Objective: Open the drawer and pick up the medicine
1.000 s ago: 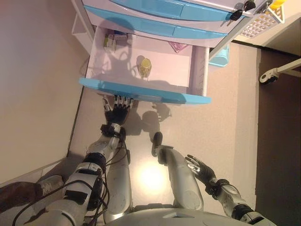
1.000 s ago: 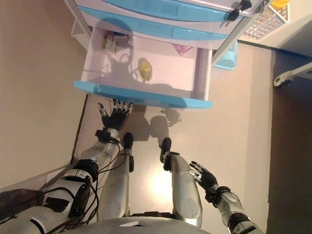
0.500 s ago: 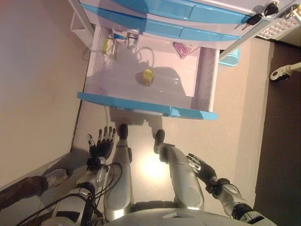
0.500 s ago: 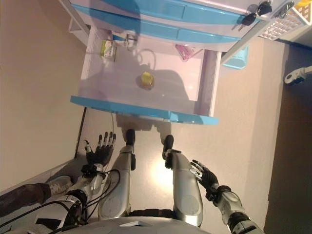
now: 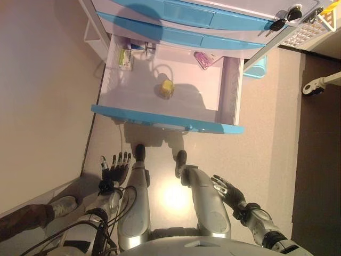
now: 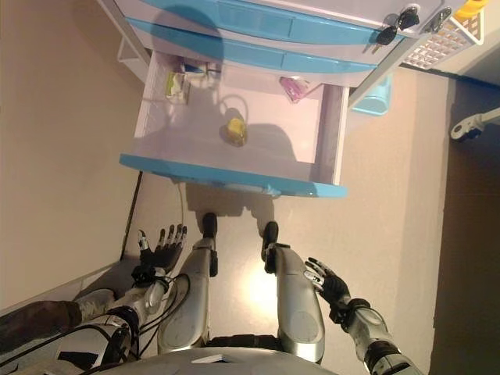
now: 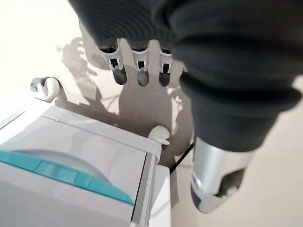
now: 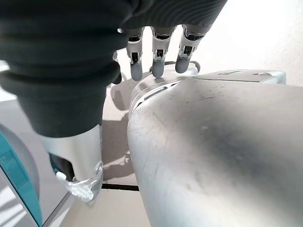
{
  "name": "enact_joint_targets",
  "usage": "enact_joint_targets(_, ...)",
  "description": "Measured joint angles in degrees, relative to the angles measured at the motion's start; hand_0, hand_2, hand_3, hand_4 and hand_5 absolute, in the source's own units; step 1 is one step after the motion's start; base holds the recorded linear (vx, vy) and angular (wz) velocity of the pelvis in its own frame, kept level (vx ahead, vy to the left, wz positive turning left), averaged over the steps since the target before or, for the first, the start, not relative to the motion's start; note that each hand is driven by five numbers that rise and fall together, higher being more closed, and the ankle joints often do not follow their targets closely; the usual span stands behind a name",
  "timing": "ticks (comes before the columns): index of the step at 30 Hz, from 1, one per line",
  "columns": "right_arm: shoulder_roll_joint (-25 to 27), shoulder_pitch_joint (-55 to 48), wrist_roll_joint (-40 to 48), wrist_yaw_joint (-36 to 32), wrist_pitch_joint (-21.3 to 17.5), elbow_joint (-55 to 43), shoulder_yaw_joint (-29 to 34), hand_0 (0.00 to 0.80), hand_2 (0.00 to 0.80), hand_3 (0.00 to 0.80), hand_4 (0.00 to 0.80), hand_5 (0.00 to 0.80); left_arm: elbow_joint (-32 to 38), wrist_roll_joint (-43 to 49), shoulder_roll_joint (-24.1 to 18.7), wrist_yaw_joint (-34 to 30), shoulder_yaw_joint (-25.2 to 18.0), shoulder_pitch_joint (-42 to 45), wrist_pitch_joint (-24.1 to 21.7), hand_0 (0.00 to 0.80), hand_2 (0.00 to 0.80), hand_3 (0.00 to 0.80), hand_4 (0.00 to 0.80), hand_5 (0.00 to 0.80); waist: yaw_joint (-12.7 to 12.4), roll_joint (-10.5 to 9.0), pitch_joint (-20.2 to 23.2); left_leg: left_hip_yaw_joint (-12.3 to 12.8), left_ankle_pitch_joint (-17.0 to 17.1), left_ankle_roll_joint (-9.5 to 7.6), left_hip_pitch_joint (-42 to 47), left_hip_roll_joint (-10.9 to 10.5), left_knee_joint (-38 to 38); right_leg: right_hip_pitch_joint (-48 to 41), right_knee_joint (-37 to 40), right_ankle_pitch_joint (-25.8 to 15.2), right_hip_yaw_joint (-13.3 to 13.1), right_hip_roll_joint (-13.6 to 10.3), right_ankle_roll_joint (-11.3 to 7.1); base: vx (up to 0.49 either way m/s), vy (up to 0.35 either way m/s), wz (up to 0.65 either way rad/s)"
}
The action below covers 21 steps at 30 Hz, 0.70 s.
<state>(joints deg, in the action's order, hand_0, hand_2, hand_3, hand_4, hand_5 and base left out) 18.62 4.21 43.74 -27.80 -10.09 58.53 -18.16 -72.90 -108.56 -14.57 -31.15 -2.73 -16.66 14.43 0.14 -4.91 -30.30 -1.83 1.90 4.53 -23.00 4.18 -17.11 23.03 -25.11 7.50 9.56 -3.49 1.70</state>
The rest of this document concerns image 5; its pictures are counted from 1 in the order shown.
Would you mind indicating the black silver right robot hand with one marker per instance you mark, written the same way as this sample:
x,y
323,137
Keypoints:
x,y
233,194

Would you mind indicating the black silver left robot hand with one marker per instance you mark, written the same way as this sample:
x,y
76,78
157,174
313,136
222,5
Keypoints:
x,y
115,174

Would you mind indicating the yellow medicine bottle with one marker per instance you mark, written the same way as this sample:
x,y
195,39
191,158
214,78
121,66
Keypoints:
x,y
165,89

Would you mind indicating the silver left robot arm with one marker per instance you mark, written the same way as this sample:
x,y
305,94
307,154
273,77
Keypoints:
x,y
105,204

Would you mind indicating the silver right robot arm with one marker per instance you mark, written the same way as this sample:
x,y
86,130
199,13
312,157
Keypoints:
x,y
262,221

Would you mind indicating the green white medicine box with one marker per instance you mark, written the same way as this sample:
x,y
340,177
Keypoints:
x,y
125,60

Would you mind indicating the white blue medicine box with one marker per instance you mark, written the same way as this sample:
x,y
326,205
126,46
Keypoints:
x,y
137,48

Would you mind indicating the white medical drawer cart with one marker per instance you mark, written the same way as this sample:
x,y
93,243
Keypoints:
x,y
277,38

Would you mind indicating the silver left robot leg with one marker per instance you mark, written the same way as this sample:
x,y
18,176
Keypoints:
x,y
136,213

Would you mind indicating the white sneaker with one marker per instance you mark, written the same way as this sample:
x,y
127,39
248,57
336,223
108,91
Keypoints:
x,y
64,206

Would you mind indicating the camouflage trouser leg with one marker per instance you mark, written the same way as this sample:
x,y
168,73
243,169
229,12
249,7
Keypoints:
x,y
24,221

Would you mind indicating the light blue cart bin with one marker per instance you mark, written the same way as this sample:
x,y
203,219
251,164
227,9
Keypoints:
x,y
255,69

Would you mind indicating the metal tweezers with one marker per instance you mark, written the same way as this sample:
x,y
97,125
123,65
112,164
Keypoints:
x,y
150,49

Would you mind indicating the pink blister pack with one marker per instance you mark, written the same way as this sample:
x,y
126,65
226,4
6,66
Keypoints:
x,y
203,60

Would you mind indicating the white cart side bin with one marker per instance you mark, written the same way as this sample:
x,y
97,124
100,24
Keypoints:
x,y
88,37

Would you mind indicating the black key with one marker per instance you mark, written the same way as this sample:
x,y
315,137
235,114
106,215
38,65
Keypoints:
x,y
294,12
277,24

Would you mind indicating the white bed frame with caster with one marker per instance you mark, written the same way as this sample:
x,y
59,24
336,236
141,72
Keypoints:
x,y
311,89

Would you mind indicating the white frame with yellow tag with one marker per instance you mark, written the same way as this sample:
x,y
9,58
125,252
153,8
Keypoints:
x,y
329,18

